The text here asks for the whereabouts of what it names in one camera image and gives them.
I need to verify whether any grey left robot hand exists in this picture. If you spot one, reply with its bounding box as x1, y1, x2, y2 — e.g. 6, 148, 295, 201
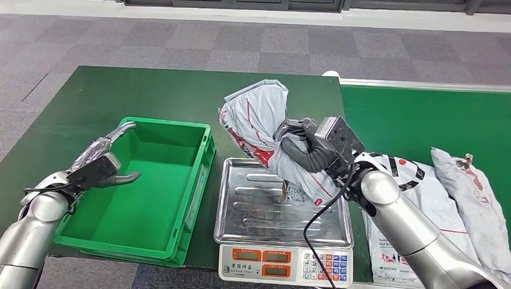
69, 121, 142, 189

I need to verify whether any grey printed courier parcel bag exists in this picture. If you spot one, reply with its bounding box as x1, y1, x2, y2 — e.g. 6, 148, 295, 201
218, 79, 346, 208
360, 152, 482, 285

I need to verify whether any green conveyor belt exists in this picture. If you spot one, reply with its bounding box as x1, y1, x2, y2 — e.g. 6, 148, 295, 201
340, 84, 511, 218

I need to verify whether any crumpled dirty grey parcel bag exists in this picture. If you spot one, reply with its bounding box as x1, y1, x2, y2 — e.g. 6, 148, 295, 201
431, 148, 511, 276

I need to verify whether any green plastic crate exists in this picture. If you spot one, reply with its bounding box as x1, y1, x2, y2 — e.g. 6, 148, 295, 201
52, 116, 217, 269

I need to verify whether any steel scale weighing pan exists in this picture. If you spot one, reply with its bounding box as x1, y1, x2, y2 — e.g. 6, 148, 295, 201
213, 158, 354, 249

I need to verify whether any grey framed glass partition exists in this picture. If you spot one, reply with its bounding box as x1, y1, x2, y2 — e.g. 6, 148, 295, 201
119, 0, 511, 14

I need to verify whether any white electronic price scale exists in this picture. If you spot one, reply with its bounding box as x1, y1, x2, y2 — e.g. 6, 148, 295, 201
218, 243, 354, 289

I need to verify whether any white floor ledge strip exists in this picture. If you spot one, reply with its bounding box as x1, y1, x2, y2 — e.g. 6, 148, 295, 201
0, 0, 511, 34

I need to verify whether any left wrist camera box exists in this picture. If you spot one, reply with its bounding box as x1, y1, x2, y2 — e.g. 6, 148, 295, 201
64, 152, 122, 191

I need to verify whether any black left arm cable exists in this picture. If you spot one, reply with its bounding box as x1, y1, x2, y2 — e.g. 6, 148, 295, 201
23, 181, 83, 200

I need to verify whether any silver conveyor side rail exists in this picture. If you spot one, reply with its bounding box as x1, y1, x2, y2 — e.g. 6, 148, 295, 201
323, 70, 511, 93

